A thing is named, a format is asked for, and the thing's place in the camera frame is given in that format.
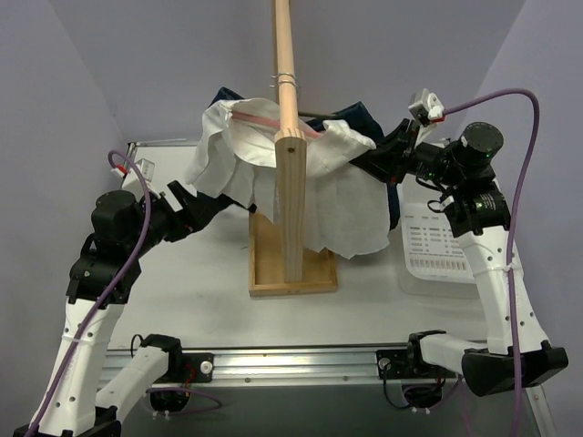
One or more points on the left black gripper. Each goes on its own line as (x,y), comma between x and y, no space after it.
(180,211)

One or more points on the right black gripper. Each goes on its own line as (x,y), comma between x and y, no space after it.
(394,155)

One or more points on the white pleated skirt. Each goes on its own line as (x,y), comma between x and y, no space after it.
(346,212)

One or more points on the pink hanger with metal hook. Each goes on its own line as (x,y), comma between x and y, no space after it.
(268,122)

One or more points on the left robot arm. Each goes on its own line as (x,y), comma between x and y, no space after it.
(125,227)

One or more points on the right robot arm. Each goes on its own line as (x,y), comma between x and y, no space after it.
(517,353)

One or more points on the dark hanger with metal hook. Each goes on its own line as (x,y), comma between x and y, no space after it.
(314,114)

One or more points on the dark blue denim garment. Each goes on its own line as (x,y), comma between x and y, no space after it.
(343,140)

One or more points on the wooden clothes rack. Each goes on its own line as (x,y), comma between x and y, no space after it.
(279,263)

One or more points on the white plastic basket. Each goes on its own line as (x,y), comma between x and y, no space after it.
(434,264)

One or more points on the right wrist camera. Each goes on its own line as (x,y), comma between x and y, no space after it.
(428,111)

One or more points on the aluminium mounting rail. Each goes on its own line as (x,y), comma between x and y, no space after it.
(285,366)

